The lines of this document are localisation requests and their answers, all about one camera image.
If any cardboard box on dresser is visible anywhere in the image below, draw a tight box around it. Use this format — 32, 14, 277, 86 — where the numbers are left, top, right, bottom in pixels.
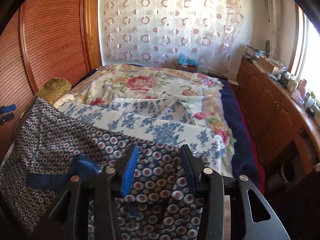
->
255, 56, 279, 74

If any navy patterned silk garment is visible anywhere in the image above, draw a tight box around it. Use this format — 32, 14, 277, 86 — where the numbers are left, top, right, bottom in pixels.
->
1, 98, 203, 239

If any wooden dresser cabinet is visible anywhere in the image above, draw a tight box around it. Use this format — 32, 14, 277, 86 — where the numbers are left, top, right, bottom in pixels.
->
236, 59, 319, 174

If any pink bottle on dresser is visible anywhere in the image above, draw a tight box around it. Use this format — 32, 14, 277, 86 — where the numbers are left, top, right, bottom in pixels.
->
292, 79, 307, 106

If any blue floral white sheet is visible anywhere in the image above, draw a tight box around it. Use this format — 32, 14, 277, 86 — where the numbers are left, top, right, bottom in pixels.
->
54, 94, 226, 171

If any wooden wardrobe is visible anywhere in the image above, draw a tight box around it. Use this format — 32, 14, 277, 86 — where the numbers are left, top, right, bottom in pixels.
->
1, 0, 93, 156

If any gold brown patterned pillow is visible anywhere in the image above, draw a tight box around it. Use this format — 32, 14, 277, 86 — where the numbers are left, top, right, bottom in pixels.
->
36, 77, 72, 105

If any navy blue bedspread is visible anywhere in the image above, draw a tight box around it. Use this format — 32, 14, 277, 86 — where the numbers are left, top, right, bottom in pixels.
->
82, 65, 266, 196

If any pink floral blanket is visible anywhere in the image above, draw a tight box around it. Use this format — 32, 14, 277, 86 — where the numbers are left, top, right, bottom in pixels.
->
71, 64, 236, 176

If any teal item on box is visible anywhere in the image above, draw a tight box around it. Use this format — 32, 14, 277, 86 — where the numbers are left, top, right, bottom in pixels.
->
177, 53, 199, 67

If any sheer circle pattern curtain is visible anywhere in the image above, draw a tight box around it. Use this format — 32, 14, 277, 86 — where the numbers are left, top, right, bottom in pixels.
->
99, 0, 244, 71

